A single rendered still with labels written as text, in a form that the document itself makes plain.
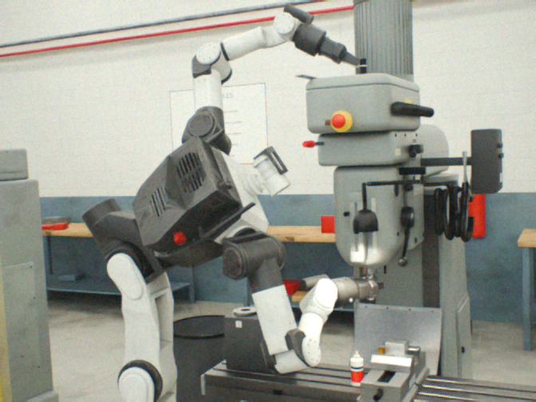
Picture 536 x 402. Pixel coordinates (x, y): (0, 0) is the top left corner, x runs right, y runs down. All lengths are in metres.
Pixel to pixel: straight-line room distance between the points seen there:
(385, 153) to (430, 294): 0.72
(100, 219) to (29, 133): 6.85
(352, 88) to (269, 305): 0.65
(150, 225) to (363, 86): 0.70
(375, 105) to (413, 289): 0.87
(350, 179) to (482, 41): 4.40
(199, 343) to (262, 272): 2.19
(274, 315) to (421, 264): 0.90
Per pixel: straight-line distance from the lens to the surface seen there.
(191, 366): 3.92
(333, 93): 1.87
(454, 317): 2.52
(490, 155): 2.20
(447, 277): 2.47
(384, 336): 2.49
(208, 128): 1.90
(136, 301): 1.94
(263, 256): 1.69
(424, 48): 6.36
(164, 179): 1.78
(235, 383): 2.28
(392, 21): 2.26
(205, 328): 4.29
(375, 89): 1.84
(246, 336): 2.28
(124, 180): 7.83
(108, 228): 1.95
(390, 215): 2.00
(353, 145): 1.95
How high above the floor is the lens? 1.70
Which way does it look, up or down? 5 degrees down
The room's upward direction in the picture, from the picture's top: 3 degrees counter-clockwise
